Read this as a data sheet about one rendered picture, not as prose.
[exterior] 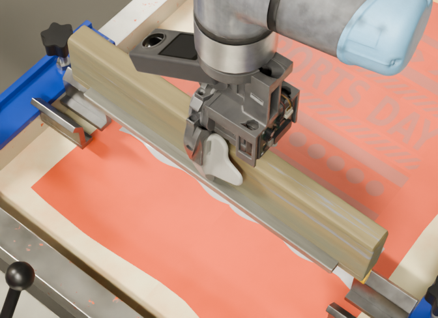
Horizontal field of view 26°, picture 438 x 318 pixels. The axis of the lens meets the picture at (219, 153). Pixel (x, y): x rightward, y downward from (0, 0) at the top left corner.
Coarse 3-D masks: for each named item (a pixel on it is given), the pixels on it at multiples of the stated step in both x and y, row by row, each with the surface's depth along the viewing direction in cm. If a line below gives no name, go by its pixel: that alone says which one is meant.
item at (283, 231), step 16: (96, 96) 108; (112, 112) 107; (128, 128) 106; (144, 128) 106; (160, 144) 105; (176, 160) 104; (192, 176) 104; (224, 192) 102; (240, 192) 102; (240, 208) 102; (256, 208) 101; (272, 224) 100; (288, 240) 99; (304, 240) 99; (320, 256) 98
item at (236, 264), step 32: (416, 192) 116; (224, 224) 114; (256, 224) 114; (384, 224) 114; (416, 224) 114; (192, 256) 112; (224, 256) 112; (256, 256) 112; (288, 256) 112; (384, 256) 112; (192, 288) 109; (224, 288) 109; (256, 288) 109; (288, 288) 109; (320, 288) 109
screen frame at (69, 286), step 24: (144, 0) 129; (168, 0) 129; (120, 24) 127; (144, 24) 128; (120, 48) 126; (24, 144) 119; (0, 168) 118; (0, 216) 110; (0, 240) 109; (24, 240) 109; (48, 264) 107; (72, 264) 107; (48, 288) 106; (72, 288) 105; (96, 288) 105; (72, 312) 107; (96, 312) 104; (120, 312) 104
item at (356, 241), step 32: (96, 64) 103; (128, 64) 102; (128, 96) 104; (160, 96) 100; (160, 128) 104; (256, 160) 96; (256, 192) 99; (288, 192) 95; (320, 192) 95; (288, 224) 100; (320, 224) 95; (352, 224) 93; (352, 256) 95
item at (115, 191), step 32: (64, 160) 119; (96, 160) 119; (128, 160) 119; (64, 192) 116; (96, 192) 116; (128, 192) 116; (160, 192) 116; (192, 192) 116; (96, 224) 114; (128, 224) 114; (160, 224) 114; (192, 224) 114; (128, 256) 112; (160, 256) 112
